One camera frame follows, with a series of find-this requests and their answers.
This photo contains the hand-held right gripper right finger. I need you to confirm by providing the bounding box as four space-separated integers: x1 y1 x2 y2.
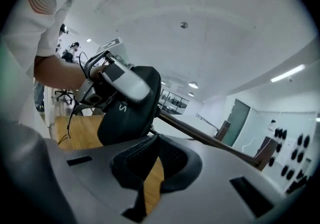
139 134 287 224

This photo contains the person's white shirt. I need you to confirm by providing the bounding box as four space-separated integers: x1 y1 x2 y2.
0 0 79 123

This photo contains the black metal balustrade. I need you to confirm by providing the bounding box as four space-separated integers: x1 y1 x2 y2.
194 112 219 131

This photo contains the green door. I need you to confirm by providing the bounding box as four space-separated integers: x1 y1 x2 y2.
221 99 251 147

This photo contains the black oval case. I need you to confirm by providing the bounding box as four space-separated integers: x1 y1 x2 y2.
96 66 162 146

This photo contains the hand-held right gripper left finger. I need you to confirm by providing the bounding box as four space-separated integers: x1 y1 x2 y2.
46 134 161 224

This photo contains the glass office partition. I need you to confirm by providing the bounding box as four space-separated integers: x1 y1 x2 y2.
158 89 190 115

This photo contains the dark curved railing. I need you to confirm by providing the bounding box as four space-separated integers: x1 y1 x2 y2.
156 109 270 171

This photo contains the long ceiling strip light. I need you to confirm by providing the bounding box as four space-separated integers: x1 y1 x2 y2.
270 64 307 84

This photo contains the wooden table with black legs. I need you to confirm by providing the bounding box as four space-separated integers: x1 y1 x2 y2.
53 115 166 215

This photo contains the black office chair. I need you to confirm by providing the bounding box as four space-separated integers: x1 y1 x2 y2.
54 89 75 105

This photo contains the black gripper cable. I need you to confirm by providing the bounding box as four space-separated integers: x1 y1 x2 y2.
66 51 90 139

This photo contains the person's left hand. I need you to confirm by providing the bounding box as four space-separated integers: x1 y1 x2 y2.
90 66 107 80

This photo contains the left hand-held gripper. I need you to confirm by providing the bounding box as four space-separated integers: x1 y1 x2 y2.
74 38 152 116

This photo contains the group of black oval items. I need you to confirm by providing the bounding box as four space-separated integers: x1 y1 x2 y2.
268 127 312 183

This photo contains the white wall panel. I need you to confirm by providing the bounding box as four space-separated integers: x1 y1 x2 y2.
259 112 320 193

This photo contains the person's left forearm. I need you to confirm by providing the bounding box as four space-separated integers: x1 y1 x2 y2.
33 55 87 90

